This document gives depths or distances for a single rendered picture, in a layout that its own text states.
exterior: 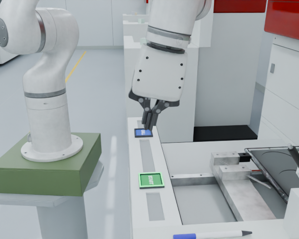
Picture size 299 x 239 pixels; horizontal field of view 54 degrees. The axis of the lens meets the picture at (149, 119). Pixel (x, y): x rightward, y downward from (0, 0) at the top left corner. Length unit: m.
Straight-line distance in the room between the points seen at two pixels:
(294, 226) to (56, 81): 0.68
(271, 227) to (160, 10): 0.44
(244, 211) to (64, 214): 0.57
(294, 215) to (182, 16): 0.39
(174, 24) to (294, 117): 0.80
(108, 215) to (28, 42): 1.49
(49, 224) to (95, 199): 1.18
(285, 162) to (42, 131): 0.73
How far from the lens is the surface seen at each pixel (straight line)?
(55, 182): 0.90
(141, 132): 0.92
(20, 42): 0.83
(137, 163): 0.76
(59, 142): 0.93
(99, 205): 2.19
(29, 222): 2.18
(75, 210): 1.06
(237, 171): 0.86
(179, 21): 0.54
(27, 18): 0.82
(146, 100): 0.59
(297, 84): 1.22
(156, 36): 0.55
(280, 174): 0.91
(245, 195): 0.83
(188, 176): 0.92
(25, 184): 0.94
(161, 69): 0.56
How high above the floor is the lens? 1.35
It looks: 23 degrees down
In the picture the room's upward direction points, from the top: straight up
